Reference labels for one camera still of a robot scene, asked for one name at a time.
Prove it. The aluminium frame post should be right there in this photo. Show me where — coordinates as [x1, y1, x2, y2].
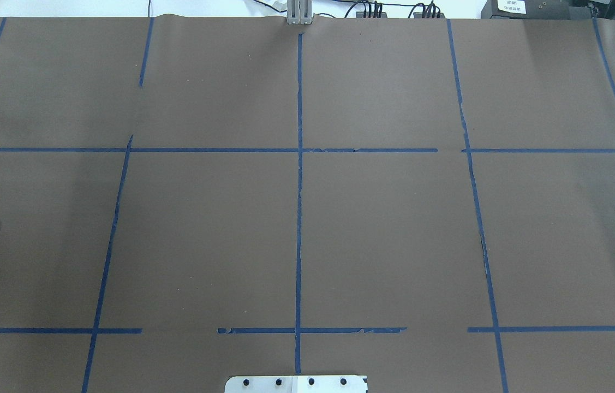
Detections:
[286, 0, 314, 25]

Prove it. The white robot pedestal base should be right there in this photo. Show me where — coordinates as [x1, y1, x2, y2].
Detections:
[224, 374, 369, 392]

